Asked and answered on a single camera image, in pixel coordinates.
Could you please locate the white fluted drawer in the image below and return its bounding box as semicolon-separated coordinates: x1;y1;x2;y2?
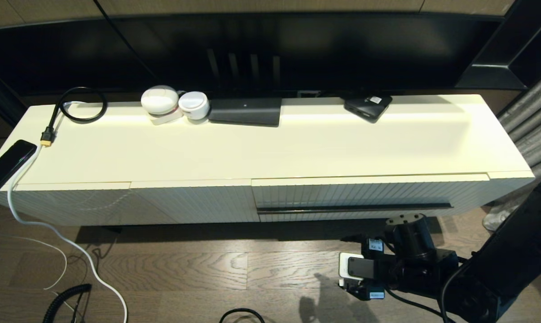
251;173;491;223

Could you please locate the cream tv cabinet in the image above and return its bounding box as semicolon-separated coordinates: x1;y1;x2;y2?
0;93;537;227

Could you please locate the small black glossy device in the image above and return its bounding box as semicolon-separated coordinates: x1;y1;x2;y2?
343;94;393;124

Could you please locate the grey curtain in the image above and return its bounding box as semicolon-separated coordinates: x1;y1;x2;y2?
484;63;541;231

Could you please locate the black flat set-top box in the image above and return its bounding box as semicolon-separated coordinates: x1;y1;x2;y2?
207;97;283;127

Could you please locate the black television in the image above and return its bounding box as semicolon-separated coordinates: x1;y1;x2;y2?
0;11;511;97

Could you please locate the small white round device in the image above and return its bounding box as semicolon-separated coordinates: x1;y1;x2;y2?
178;91;210;120

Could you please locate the white flat device base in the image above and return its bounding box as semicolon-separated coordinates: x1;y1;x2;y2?
147;108;184;125

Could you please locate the large white round device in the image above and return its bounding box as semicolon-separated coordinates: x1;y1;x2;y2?
140;85;180;115

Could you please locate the black smartphone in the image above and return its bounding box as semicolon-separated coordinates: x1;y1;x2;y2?
0;140;37;194

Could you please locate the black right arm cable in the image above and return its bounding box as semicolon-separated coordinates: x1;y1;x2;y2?
385;265;466;323

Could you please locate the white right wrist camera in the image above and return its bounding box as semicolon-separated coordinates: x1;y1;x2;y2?
339;252;377;281

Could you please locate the black cable with connector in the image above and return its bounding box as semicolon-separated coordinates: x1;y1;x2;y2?
219;308;266;323

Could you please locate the black wall shelf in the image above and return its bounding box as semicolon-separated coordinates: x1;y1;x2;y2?
454;0;541;90

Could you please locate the black coiled cable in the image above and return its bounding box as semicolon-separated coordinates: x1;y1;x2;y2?
43;284;92;323

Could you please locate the thin white charging cable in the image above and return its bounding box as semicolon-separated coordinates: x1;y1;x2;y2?
0;227;69;291

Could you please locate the black HDMI cable yellow tip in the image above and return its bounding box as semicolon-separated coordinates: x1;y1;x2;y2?
40;86;108;148

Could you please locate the thin black hanging cable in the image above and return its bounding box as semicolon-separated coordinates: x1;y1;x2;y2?
93;0;161;83

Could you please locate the thick white power cable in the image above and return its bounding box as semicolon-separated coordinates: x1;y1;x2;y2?
6;148;129;323

